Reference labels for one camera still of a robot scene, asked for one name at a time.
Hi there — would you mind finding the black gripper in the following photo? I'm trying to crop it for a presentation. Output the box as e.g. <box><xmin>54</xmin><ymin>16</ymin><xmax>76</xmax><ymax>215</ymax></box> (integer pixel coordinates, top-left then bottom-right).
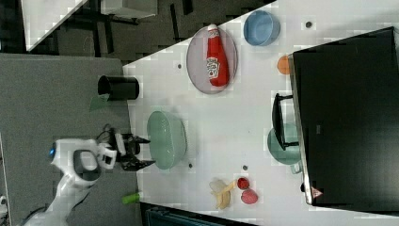
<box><xmin>115</xmin><ymin>133</ymin><xmax>154</xmax><ymax>171</ymax></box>

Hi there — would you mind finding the green perforated strainer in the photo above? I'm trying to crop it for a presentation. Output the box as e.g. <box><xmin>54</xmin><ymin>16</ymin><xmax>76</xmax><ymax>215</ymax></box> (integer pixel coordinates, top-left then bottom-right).
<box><xmin>147</xmin><ymin>111</ymin><xmax>187</xmax><ymax>170</ymax></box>

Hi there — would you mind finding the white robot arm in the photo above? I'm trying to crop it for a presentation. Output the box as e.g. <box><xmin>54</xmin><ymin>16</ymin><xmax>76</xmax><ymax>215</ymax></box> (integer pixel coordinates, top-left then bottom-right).
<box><xmin>21</xmin><ymin>133</ymin><xmax>154</xmax><ymax>226</ymax></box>

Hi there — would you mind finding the green marker cap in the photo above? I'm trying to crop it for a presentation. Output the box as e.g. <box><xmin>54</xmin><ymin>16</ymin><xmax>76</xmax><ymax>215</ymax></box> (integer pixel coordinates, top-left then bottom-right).
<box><xmin>121</xmin><ymin>193</ymin><xmax>140</xmax><ymax>204</ymax></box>

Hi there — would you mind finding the yellow banana toy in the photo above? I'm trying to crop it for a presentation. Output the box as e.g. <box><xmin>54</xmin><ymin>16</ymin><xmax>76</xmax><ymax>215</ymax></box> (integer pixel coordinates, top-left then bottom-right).
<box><xmin>209</xmin><ymin>180</ymin><xmax>235</xmax><ymax>210</ymax></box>

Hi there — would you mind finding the small red fruit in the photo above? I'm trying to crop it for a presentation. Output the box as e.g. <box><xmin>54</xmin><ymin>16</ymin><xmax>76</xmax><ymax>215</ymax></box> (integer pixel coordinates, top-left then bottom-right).
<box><xmin>237</xmin><ymin>177</ymin><xmax>249</xmax><ymax>190</ymax></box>

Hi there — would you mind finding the red ketchup bottle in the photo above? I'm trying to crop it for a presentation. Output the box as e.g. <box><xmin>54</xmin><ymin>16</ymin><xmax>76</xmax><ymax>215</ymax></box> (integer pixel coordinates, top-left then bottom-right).
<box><xmin>206</xmin><ymin>24</ymin><xmax>230</xmax><ymax>87</ymax></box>

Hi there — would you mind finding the red strawberry toy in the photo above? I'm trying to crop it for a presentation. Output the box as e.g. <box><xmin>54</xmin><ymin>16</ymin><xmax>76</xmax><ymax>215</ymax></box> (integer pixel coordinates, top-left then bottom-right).
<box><xmin>241</xmin><ymin>189</ymin><xmax>258</xmax><ymax>204</ymax></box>

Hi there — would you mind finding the grey round plate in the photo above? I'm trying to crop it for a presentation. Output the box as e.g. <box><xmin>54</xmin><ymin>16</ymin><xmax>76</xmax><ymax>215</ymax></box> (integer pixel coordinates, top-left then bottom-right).
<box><xmin>186</xmin><ymin>27</ymin><xmax>238</xmax><ymax>94</ymax></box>

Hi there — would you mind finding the green mug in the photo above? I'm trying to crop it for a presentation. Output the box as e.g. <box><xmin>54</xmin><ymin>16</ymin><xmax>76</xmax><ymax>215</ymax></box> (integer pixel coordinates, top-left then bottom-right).
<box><xmin>266</xmin><ymin>121</ymin><xmax>303</xmax><ymax>175</ymax></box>

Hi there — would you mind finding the orange fruit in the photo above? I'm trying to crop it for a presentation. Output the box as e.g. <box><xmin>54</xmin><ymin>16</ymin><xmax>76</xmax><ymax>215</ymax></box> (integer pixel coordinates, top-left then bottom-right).
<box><xmin>277</xmin><ymin>56</ymin><xmax>290</xmax><ymax>74</ymax></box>

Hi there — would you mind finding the blue bowl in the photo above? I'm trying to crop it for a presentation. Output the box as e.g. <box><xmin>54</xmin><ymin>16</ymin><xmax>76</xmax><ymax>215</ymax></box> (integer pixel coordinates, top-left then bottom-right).
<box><xmin>243</xmin><ymin>10</ymin><xmax>280</xmax><ymax>46</ymax></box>

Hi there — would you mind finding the black toaster oven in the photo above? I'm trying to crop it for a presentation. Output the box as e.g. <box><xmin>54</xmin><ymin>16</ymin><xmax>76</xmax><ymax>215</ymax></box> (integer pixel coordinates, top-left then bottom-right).
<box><xmin>272</xmin><ymin>27</ymin><xmax>399</xmax><ymax>216</ymax></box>

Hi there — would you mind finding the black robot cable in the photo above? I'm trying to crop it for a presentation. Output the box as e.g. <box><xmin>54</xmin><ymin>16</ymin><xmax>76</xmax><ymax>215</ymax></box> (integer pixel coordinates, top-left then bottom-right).
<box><xmin>95</xmin><ymin>123</ymin><xmax>118</xmax><ymax>144</ymax></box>

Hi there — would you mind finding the black cylinder table post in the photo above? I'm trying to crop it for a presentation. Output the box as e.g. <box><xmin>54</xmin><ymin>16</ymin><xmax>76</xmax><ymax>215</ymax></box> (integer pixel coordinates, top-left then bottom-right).
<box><xmin>98</xmin><ymin>75</ymin><xmax>140</xmax><ymax>101</ymax></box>

